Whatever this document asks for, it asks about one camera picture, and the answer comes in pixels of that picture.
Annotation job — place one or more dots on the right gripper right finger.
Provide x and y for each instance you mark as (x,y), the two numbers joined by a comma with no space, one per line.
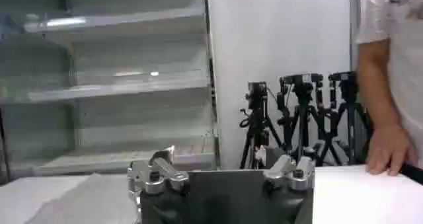
(297,179)

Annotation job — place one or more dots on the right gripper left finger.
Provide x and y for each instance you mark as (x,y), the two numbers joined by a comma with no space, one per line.
(155,180)

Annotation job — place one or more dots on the person's hand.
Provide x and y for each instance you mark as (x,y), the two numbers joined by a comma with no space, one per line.
(390,149)

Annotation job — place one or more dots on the empty grey shelf unit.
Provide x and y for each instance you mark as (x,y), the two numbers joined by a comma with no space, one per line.
(132,90)

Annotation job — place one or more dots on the person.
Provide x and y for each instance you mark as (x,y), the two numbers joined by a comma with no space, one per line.
(406,63)

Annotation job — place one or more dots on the grey metal pole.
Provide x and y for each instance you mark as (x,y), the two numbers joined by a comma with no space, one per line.
(355,23)

